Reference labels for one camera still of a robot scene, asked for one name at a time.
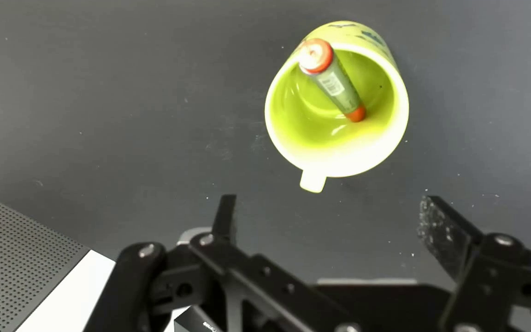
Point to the grey perforated pillar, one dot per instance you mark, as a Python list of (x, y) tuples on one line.
[(14, 264)]

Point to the grey marker with red cap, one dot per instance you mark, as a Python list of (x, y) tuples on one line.
[(333, 80)]

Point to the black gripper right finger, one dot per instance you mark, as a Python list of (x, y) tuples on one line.
[(493, 277)]

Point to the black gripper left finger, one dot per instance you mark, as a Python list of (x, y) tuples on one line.
[(156, 288)]

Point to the yellow mug with print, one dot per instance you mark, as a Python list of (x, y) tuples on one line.
[(340, 148)]

